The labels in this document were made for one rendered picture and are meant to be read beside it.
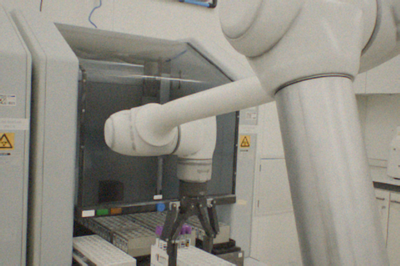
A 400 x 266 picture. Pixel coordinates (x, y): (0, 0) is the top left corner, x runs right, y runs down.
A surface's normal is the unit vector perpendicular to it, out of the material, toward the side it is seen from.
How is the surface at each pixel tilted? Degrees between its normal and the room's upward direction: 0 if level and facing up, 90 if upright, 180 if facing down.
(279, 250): 90
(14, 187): 90
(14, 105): 90
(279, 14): 103
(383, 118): 90
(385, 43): 131
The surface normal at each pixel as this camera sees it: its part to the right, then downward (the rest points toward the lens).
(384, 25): 0.40, 0.30
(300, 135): -0.70, -0.07
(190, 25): 0.57, 0.07
